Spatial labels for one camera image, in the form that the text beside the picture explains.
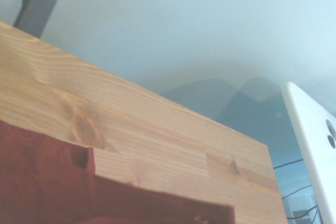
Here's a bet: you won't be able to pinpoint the thin black floor cable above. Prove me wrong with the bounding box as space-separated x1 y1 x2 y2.
286 206 322 224
272 158 306 170
281 185 314 200

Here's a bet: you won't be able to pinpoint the dark camera stand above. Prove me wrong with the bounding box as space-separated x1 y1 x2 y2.
13 0 71 38

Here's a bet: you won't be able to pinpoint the white floor device box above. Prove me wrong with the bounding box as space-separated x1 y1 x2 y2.
285 194 320 224

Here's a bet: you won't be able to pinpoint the rust red shorts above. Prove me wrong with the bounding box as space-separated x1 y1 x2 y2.
0 119 235 224

